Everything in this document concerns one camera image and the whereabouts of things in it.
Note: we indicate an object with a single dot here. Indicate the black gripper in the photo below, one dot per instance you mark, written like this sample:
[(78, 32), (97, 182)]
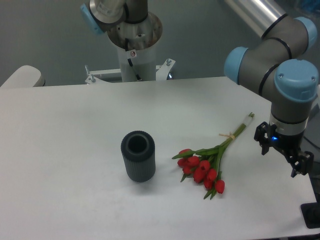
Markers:
[(287, 139)]

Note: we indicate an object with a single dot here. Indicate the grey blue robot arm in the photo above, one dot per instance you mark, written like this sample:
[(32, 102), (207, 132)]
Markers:
[(273, 70)]

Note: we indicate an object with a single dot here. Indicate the red tulip bouquet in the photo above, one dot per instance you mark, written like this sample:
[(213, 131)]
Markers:
[(204, 165)]

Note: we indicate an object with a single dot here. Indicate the dark grey ribbed vase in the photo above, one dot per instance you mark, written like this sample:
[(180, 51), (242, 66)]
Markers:
[(138, 152)]

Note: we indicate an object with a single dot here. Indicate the white chair backrest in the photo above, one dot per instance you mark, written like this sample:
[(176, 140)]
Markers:
[(24, 77)]

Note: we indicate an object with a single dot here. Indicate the black table clamp mount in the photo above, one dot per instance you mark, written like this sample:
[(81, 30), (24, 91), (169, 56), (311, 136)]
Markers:
[(311, 214)]

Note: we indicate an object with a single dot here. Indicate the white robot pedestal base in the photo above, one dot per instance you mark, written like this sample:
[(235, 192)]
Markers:
[(134, 66)]

